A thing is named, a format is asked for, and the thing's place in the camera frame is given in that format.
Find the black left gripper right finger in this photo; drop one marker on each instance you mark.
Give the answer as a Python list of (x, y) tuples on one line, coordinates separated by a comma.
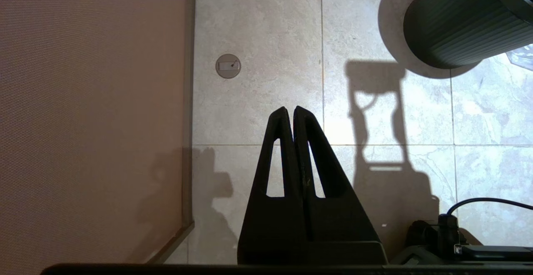
[(337, 225)]

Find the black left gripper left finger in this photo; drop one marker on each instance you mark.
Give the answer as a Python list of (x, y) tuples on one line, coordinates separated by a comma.
[(275, 225)]

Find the clear plastic trash bag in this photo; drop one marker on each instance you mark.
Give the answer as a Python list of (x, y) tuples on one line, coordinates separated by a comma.
[(522, 58)]

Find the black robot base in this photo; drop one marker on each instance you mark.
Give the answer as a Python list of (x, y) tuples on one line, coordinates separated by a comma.
[(429, 246)]

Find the grey metal trash bin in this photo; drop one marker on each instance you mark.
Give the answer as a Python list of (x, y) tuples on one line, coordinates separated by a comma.
[(462, 21)]

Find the round metal floor plug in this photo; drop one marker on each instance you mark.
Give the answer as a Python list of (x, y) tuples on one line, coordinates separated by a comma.
[(228, 65)]

